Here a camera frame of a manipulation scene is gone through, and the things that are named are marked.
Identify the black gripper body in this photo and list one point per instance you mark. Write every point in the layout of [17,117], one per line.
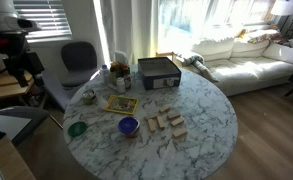
[16,61]

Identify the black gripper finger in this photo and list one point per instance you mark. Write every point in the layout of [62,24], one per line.
[22,80]

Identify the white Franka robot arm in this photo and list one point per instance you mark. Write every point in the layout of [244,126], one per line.
[2,13]

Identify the wooden desk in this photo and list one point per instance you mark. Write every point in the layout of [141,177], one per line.
[6,89]

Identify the grey upholstered seat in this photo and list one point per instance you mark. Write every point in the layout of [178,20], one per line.
[54,90]

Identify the white paper sheet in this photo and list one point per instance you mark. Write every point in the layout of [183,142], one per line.
[7,126]

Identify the white window blinds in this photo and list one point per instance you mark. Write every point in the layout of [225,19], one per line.
[42,18]

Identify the dark grey office chair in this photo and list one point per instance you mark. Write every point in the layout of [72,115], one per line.
[79,63]

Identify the green plastic lid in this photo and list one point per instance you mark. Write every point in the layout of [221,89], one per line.
[77,129]

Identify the brown cardboard box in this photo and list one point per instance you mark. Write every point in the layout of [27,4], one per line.
[9,160]

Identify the white bottle blue cap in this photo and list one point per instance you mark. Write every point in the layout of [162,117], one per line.
[104,72]

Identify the clear condiment caddy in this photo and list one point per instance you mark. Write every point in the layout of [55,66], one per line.
[119,71]

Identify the small white bottle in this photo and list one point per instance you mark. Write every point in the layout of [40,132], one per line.
[120,85]

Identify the white napkin stack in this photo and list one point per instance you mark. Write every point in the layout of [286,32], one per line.
[121,57]

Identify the jar with blue lid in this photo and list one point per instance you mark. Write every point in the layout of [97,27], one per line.
[128,126]

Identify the white curtain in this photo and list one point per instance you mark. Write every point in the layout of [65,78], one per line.
[129,26]

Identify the wooden block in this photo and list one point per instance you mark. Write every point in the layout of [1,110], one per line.
[179,132]
[151,125]
[151,116]
[160,121]
[173,114]
[177,120]
[165,108]

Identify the navy cardboard box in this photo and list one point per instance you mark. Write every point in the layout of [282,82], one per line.
[159,72]

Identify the small wooden chair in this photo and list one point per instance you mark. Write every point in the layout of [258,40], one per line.
[166,55]

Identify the grey blanket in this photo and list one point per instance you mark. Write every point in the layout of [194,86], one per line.
[196,61]

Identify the white sofa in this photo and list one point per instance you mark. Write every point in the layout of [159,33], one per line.
[252,66]

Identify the colourful sofa cushion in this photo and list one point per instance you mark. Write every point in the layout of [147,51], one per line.
[259,36]

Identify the white lamp shade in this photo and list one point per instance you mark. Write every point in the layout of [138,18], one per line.
[285,6]

